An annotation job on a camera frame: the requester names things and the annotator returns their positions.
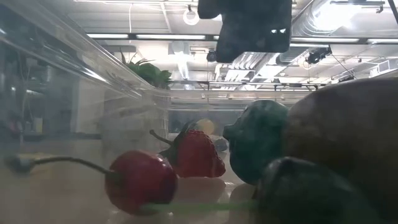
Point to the dark toy cherry green stem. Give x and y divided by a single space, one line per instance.
304 193

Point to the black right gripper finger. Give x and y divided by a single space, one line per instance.
231 56

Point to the black crossbar with light strips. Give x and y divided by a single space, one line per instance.
171 36

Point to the red toy strawberry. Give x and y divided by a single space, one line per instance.
199 155

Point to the black dome camera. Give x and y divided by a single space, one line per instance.
211 56

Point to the black round toy berry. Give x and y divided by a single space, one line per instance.
221 145

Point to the clear plastic tupperware container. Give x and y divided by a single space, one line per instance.
93 77

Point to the silver ventilation duct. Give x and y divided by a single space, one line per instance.
342 18

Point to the red toy cherry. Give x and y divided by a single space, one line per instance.
143 183

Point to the black ceiling-hung camera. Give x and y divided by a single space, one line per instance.
315 56

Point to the succulent in white patterned pot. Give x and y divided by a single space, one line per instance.
149 73

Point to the brown toy kiwi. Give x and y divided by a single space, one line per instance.
348 124

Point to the green toy bell pepper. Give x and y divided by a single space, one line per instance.
255 143

